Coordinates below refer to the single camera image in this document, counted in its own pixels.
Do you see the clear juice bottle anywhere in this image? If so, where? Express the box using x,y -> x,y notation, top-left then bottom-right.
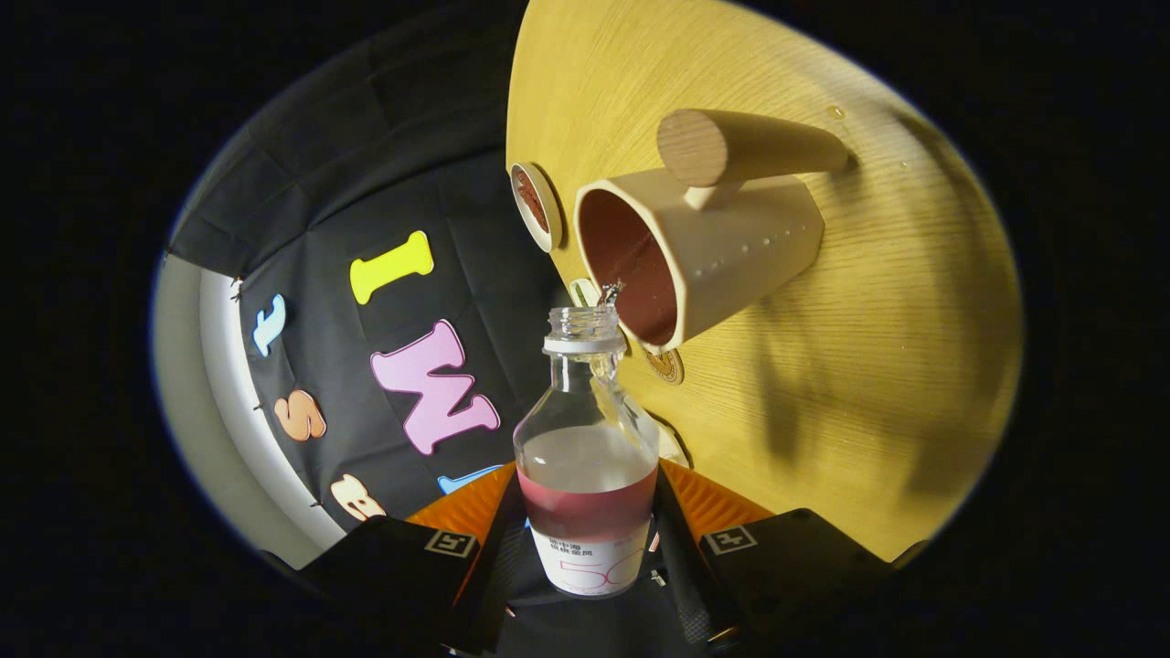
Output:
512,306 -> 660,600

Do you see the round white plate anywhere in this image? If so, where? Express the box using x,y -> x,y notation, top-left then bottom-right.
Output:
509,163 -> 564,254

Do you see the wooden table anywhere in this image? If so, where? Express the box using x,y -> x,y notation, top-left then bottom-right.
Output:
505,0 -> 1025,563

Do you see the cream cup with wooden handle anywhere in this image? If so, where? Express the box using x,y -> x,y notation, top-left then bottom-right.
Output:
574,108 -> 851,356

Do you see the white toaster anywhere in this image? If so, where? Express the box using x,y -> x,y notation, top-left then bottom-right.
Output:
651,413 -> 693,469

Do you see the black backdrop cloth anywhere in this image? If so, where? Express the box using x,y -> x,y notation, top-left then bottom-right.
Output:
167,2 -> 586,540

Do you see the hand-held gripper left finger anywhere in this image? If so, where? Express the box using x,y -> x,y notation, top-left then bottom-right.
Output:
297,464 -> 528,655

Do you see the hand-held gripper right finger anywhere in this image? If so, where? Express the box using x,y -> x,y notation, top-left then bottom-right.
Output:
651,462 -> 895,655

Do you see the round brown coaster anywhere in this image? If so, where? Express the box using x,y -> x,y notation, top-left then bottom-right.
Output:
642,345 -> 685,386

